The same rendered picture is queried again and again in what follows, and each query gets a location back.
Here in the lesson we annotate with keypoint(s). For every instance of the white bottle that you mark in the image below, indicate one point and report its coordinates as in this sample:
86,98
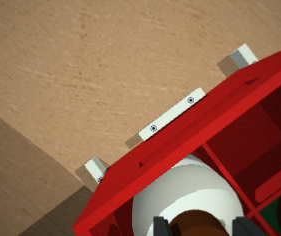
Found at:
195,199

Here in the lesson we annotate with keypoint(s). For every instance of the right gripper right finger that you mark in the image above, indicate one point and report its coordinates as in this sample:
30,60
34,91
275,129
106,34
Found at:
243,226

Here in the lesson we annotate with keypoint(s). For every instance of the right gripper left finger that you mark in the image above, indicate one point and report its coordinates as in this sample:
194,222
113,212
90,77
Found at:
161,226

